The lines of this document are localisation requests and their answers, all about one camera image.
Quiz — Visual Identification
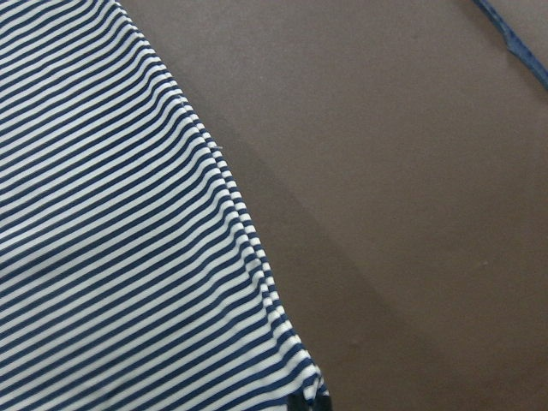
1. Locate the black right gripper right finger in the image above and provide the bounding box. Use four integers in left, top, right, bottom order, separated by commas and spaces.
314, 396, 333, 411

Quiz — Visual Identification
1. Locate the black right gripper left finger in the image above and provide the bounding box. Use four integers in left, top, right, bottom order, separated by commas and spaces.
287, 395, 309, 411

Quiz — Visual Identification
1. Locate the blue white striped polo shirt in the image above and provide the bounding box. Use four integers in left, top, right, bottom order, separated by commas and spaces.
1, 1, 329, 410

